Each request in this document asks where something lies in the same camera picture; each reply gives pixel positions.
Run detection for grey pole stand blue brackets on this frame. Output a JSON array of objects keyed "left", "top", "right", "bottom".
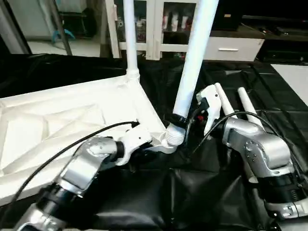
[{"left": 49, "top": 0, "right": 77, "bottom": 56}]

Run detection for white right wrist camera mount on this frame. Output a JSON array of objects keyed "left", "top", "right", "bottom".
[{"left": 196, "top": 84, "right": 221, "bottom": 135}]

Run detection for black storage unit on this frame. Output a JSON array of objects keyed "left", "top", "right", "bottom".
[{"left": 59, "top": 8, "right": 97, "bottom": 38}]

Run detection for white flat board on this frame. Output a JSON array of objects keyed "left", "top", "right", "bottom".
[{"left": 270, "top": 64, "right": 308, "bottom": 106}]

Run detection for black work mat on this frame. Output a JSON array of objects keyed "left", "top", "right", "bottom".
[{"left": 0, "top": 52, "right": 308, "bottom": 231}]

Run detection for white plastic table leg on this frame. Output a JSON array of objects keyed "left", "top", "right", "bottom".
[
  {"left": 237, "top": 88, "right": 264, "bottom": 128},
  {"left": 123, "top": 0, "right": 141, "bottom": 81},
  {"left": 215, "top": 82, "right": 260, "bottom": 184},
  {"left": 167, "top": 0, "right": 220, "bottom": 147}
]

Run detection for black low desk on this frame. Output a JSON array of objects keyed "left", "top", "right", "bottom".
[{"left": 240, "top": 15, "right": 308, "bottom": 64}]

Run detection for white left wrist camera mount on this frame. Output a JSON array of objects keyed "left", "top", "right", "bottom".
[{"left": 114, "top": 125, "right": 153, "bottom": 167}]

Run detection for white drawer cabinet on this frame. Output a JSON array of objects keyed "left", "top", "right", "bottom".
[{"left": 203, "top": 36, "right": 265, "bottom": 62}]

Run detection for white glass door cabinet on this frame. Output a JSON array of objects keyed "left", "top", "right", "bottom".
[{"left": 105, "top": 0, "right": 217, "bottom": 60}]

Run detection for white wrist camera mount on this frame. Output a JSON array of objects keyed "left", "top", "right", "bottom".
[
  {"left": 114, "top": 125, "right": 153, "bottom": 167},
  {"left": 196, "top": 84, "right": 221, "bottom": 135}
]

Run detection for white plastic table top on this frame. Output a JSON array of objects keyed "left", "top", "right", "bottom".
[{"left": 0, "top": 69, "right": 186, "bottom": 200}]

